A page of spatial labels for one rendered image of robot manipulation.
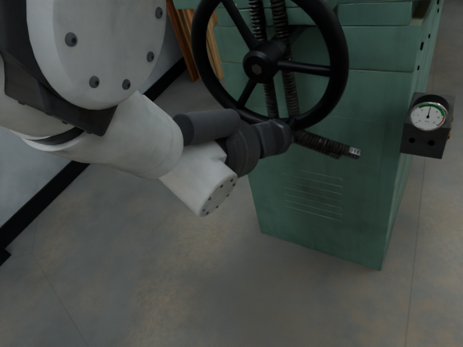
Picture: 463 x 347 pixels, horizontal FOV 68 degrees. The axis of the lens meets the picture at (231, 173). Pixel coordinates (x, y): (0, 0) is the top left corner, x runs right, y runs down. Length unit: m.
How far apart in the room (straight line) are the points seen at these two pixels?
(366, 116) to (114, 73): 0.71
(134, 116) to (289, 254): 1.09
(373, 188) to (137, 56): 0.84
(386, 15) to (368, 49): 0.07
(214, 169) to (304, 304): 0.87
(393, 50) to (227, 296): 0.89
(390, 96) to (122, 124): 0.64
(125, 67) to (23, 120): 0.06
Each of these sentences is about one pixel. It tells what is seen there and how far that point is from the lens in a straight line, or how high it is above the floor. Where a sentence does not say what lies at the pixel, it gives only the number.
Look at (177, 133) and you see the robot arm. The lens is 0.32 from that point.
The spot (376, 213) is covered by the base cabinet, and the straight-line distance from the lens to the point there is 1.04.
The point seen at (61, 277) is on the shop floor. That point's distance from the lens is 1.59.
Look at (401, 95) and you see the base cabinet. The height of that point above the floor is 0.66.
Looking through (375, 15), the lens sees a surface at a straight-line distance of 0.72.
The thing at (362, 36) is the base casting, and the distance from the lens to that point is 0.74.
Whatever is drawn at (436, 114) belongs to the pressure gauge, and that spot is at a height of 0.67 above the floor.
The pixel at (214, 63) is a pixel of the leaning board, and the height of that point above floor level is 0.12.
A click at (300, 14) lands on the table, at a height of 0.86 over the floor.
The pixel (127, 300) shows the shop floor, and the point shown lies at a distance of 1.37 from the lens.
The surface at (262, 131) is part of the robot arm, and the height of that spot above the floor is 0.78.
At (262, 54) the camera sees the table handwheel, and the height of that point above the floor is 0.84.
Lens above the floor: 1.07
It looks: 42 degrees down
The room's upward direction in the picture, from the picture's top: 16 degrees counter-clockwise
